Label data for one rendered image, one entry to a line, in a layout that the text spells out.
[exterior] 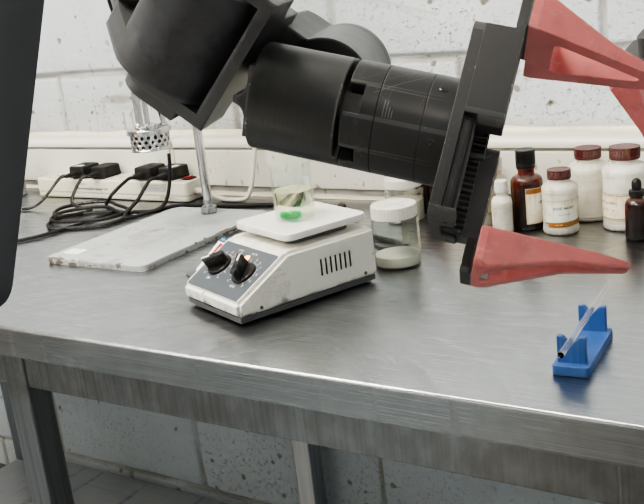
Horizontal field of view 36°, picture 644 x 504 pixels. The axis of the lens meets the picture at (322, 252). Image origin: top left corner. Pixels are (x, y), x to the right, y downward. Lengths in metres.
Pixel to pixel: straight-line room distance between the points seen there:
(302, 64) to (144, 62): 0.08
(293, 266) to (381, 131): 0.64
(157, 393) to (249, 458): 0.92
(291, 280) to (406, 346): 0.19
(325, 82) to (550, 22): 0.11
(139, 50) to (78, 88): 1.53
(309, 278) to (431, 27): 0.56
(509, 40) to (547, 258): 0.11
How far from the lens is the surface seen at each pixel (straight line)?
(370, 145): 0.49
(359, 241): 1.17
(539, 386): 0.89
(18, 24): 0.25
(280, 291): 1.12
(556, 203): 1.32
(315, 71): 0.50
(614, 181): 1.32
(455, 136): 0.48
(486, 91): 0.48
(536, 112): 1.51
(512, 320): 1.04
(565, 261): 0.48
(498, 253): 0.47
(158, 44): 0.52
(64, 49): 2.06
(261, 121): 0.50
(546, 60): 0.53
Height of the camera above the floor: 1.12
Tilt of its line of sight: 16 degrees down
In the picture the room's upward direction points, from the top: 7 degrees counter-clockwise
